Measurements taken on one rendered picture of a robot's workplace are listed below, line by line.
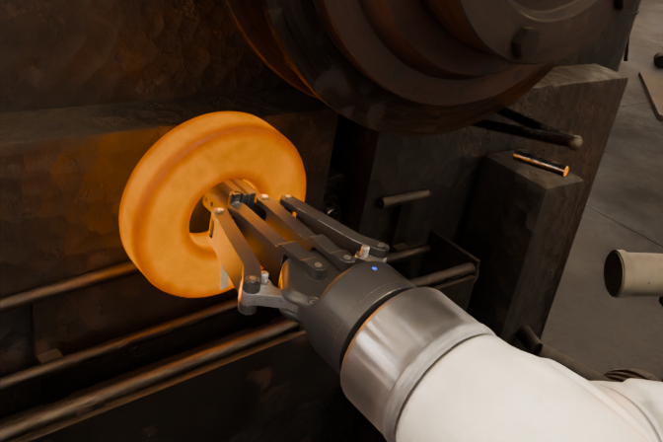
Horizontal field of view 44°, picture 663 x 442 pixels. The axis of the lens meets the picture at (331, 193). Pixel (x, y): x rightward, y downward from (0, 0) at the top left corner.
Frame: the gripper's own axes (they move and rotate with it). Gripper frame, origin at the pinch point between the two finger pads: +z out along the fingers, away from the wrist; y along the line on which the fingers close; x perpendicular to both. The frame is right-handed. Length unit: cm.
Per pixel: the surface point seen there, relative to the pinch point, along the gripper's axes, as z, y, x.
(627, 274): -10, 55, -16
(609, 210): 78, 225, -89
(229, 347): -3.5, 0.9, -13.7
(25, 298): 4.9, -13.4, -10.2
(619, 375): -12, 59, -31
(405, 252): 2.7, 27.8, -14.0
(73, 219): 6.5, -9.2, -4.7
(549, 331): 39, 138, -87
